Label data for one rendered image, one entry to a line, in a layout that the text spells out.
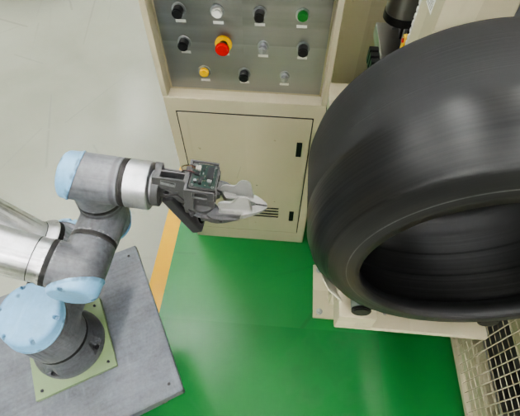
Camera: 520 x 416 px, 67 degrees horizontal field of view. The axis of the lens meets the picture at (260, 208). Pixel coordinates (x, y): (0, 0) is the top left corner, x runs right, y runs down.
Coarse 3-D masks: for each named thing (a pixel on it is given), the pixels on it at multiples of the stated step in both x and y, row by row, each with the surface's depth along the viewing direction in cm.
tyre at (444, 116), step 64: (384, 64) 60; (448, 64) 52; (512, 64) 48; (320, 128) 70; (384, 128) 53; (448, 128) 47; (512, 128) 44; (320, 192) 62; (384, 192) 52; (448, 192) 48; (512, 192) 46; (320, 256) 68; (384, 256) 94; (448, 256) 94; (512, 256) 87; (448, 320) 82
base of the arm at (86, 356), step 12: (84, 312) 112; (96, 324) 111; (96, 336) 109; (84, 348) 104; (96, 348) 110; (72, 360) 103; (84, 360) 105; (96, 360) 109; (48, 372) 105; (60, 372) 104; (72, 372) 105
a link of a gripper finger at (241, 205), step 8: (240, 200) 70; (248, 200) 70; (224, 208) 72; (232, 208) 72; (240, 208) 72; (248, 208) 72; (256, 208) 74; (264, 208) 74; (240, 216) 73; (248, 216) 73
